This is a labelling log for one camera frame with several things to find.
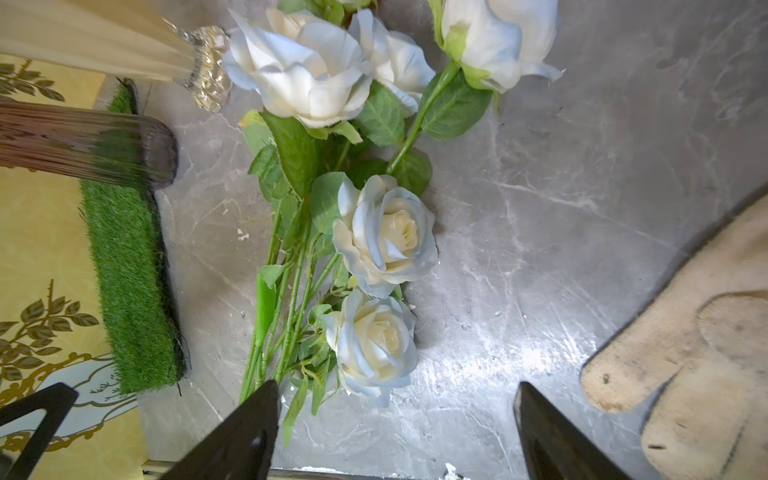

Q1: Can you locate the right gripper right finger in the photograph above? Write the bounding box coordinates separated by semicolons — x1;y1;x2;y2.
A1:
514;382;629;480

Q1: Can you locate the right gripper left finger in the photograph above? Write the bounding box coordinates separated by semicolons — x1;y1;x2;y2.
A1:
163;380;280;480

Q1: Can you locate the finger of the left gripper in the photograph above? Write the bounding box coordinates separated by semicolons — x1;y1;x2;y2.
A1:
0;382;80;480

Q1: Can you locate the white rose flower large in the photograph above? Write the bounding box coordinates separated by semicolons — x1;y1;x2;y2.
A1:
387;0;563;174

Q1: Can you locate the beige work glove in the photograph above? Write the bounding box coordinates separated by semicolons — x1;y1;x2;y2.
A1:
580;199;767;479

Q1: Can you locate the white rose near stems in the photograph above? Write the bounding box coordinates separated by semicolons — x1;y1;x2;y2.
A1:
321;289;418;408

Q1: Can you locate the green artificial grass mat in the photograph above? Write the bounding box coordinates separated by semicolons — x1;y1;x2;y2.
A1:
79;77;188;396

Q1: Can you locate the white rose lower pile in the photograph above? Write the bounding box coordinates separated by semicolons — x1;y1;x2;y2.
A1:
332;175;438;298

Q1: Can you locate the purple ribbed glass vase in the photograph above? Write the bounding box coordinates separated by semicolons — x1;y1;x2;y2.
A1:
1;98;178;189

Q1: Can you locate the cream fluted glass vase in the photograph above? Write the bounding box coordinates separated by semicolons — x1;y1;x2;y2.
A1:
1;1;232;112

